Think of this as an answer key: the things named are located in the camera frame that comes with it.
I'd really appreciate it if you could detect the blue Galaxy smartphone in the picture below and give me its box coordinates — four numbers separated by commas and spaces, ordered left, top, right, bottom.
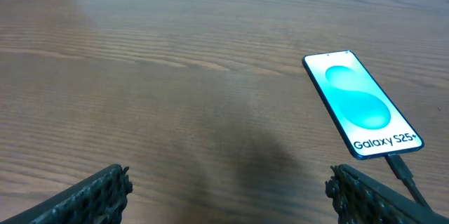
302, 51, 424, 159

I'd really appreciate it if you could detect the black charging cable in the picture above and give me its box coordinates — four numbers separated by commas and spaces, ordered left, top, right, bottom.
384, 153, 431, 209

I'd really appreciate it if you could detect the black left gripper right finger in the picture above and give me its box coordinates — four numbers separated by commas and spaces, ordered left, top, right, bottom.
326, 164, 448, 224

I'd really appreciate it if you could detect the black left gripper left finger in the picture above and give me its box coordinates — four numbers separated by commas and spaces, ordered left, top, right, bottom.
2, 164, 133, 224

